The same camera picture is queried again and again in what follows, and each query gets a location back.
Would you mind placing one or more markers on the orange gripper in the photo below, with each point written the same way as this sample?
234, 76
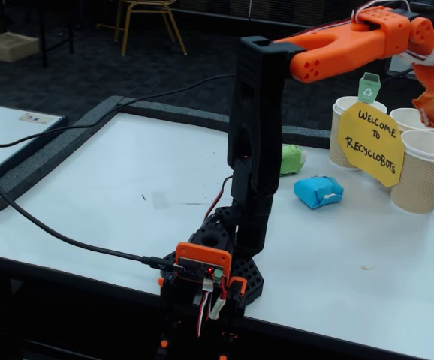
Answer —
432, 100

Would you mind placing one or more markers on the blue paper wad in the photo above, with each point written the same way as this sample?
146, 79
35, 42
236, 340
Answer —
316, 191

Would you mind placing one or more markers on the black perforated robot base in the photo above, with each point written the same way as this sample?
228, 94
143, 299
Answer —
249, 273

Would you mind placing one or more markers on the orange and black robot arm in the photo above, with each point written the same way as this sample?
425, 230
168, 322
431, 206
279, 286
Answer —
254, 112

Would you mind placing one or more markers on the ribbed beige paper cup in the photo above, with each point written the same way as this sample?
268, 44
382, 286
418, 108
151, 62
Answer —
406, 118
419, 183
337, 150

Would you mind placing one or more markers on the black slanted stand rod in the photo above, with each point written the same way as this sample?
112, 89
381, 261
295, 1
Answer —
399, 75

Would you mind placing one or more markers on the white framed panel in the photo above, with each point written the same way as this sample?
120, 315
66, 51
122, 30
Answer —
401, 65

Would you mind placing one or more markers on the green recycling bin tag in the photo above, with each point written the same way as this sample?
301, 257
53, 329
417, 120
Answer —
369, 90

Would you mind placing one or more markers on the yellow welcome sign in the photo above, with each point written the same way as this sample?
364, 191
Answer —
371, 146

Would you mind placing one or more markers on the short grey foam border strip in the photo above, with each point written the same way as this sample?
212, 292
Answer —
307, 135

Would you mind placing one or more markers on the green paper wad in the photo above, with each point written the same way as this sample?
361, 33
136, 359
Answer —
291, 161

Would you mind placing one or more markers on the long grey foam border strip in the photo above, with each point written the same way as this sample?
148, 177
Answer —
172, 112
52, 157

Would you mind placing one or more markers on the yellow metal legged chair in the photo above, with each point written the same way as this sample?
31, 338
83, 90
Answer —
127, 22

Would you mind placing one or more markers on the black metal table leg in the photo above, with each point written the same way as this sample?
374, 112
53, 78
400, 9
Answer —
43, 33

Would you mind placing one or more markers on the small paper label sticker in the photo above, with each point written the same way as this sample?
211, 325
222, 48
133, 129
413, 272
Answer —
36, 118

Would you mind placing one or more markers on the brown cardboard box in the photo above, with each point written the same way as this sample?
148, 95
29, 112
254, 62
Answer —
14, 47

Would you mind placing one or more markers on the black framed whiteboard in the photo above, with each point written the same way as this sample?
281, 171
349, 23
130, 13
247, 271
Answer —
6, 127

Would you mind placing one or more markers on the orange controller board mount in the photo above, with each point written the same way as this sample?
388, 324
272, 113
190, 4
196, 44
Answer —
202, 257

